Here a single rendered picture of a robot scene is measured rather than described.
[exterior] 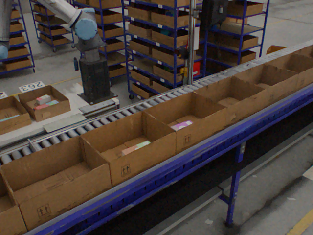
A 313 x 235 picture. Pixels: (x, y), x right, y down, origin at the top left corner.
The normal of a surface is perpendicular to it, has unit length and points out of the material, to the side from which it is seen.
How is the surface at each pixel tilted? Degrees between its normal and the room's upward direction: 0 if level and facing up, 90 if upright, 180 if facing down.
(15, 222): 90
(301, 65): 89
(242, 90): 89
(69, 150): 90
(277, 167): 0
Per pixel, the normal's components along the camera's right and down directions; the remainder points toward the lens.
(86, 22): 0.26, 0.55
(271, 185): -0.03, -0.86
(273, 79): -0.79, 0.32
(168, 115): 0.62, 0.37
